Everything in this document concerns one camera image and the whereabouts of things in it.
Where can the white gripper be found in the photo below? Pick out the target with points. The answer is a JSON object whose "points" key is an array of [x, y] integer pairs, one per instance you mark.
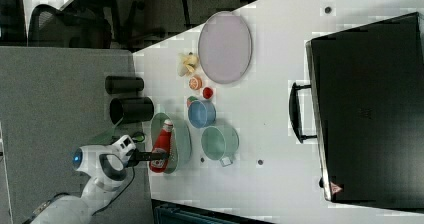
{"points": [[126, 150]]}

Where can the red ketchup bottle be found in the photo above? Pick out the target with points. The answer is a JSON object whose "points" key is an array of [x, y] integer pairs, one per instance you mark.
{"points": [[162, 146]]}

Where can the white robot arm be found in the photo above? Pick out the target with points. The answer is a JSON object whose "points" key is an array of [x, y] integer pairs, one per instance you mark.
{"points": [[105, 167]]}

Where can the green strainer basket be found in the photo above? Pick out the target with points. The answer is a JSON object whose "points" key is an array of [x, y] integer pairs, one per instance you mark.
{"points": [[180, 141]]}

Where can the large black cylinder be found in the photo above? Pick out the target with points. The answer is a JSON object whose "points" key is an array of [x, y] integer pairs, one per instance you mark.
{"points": [[131, 110]]}

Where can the strawberry toy with green leaves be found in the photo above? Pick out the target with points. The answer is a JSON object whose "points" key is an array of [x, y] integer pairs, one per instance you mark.
{"points": [[190, 100]]}

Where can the blue bowl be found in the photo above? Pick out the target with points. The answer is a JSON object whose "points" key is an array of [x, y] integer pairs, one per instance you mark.
{"points": [[201, 113]]}

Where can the small black cylinder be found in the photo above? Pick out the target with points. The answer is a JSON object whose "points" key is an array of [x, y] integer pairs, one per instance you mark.
{"points": [[122, 84]]}

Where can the green cup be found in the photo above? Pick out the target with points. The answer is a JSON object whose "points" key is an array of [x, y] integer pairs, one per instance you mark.
{"points": [[220, 143]]}

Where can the orange slice toy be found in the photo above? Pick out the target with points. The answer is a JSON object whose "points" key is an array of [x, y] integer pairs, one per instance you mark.
{"points": [[195, 82]]}

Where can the small red strawberry toy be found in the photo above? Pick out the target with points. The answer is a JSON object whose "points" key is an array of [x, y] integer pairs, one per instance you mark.
{"points": [[207, 92]]}

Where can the peeled banana toy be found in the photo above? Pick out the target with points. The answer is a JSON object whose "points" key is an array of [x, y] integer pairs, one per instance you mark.
{"points": [[188, 64]]}

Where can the round grey plate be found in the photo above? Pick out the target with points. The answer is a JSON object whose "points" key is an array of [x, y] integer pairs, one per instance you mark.
{"points": [[225, 47]]}

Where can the black office chair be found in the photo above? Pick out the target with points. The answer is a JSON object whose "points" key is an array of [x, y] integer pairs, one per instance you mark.
{"points": [[50, 27]]}

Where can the black toaster oven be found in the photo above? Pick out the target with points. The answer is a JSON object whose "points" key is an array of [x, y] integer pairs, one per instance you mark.
{"points": [[367, 88]]}

